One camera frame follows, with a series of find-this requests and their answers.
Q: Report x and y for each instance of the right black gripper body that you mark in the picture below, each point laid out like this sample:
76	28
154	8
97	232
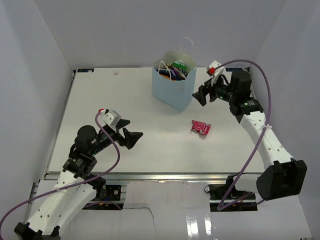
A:
219	90

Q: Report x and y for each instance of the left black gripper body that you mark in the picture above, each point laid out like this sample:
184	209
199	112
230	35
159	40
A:
114	135

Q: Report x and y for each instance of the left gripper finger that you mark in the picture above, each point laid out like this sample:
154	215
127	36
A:
131	138
122	123

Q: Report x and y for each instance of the pink candy packet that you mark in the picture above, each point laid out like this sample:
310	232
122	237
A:
201	128

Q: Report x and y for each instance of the blue snack bag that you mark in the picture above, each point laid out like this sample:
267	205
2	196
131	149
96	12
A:
178	78

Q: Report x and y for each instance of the green snack bag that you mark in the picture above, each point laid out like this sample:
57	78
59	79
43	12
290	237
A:
180	66

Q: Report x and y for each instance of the orange potato chip bag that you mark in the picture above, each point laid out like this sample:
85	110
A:
165	74

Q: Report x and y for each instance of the brown M&M's packet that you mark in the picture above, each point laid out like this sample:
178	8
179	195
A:
179	72

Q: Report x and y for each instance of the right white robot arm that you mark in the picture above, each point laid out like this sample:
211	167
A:
283	175

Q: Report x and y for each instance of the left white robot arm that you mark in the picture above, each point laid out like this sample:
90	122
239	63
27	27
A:
76	185

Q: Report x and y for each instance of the light blue paper bag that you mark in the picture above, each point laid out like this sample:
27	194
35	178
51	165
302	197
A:
166	86

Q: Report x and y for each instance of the right blue table label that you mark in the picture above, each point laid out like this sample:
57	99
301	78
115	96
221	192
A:
233	69

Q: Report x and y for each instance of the blue table label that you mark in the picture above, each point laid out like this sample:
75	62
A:
85	70
233	69

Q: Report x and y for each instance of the left blue table label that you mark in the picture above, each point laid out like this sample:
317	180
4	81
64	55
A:
85	70

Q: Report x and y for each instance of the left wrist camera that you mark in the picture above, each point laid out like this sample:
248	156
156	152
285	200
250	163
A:
109	117

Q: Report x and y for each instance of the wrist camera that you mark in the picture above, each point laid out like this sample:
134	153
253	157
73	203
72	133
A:
214	70
109	117

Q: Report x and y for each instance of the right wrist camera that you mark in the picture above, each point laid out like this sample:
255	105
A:
214	70

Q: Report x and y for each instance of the aluminium front rail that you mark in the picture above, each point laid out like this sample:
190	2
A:
193	177

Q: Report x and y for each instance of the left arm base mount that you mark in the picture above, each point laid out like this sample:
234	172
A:
109	193

